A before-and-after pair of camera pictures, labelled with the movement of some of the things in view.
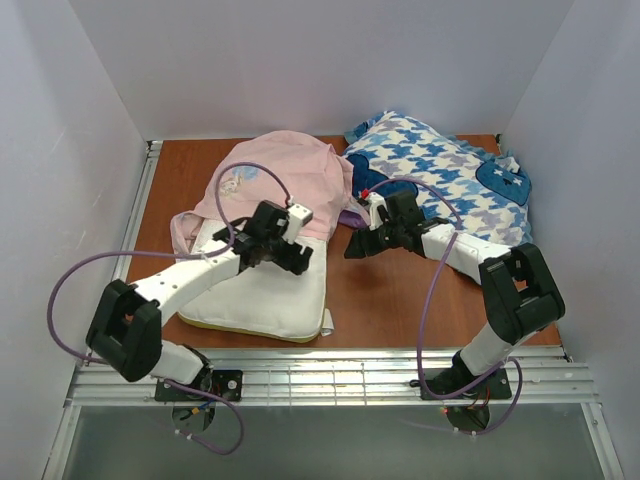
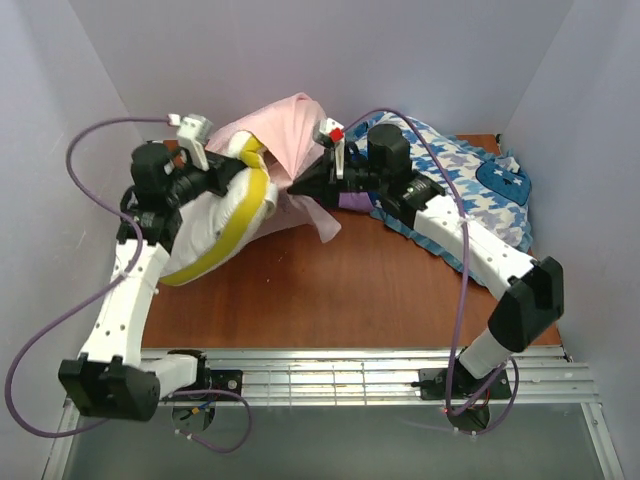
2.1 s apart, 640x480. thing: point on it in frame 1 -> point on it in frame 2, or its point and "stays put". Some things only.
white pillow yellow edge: [264, 299] -> [213, 230]
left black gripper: [288, 252] -> [226, 171]
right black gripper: [373, 237] -> [331, 177]
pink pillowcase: [267, 169] -> [285, 130]
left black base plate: [226, 385] stays put
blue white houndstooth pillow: [455, 184] stays put
